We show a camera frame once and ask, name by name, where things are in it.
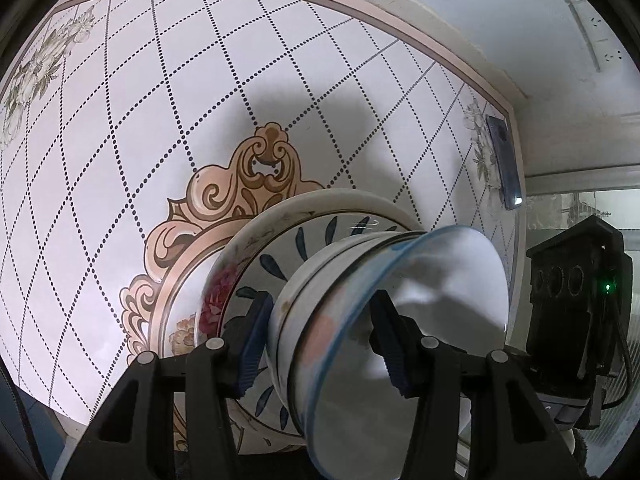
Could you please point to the blue leaf pattern plate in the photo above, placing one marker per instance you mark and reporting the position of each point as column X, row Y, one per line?
column 261, row 258

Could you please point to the blue dotted white bowl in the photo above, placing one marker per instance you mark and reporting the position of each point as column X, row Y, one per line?
column 359, row 366

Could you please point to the dark blue smartphone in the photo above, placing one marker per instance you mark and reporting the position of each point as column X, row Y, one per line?
column 502, row 142

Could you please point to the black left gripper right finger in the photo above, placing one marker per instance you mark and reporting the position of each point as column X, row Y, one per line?
column 512, row 434

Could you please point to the plain white rimmed bowl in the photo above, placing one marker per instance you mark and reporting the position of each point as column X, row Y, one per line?
column 296, row 303

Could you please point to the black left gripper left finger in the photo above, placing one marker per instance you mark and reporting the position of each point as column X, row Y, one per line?
column 132, row 434

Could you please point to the white wall power strip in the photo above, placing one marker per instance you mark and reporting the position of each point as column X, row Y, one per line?
column 605, row 50

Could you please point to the large floral ceramic bowl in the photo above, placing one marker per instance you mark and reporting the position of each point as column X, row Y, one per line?
column 250, row 442

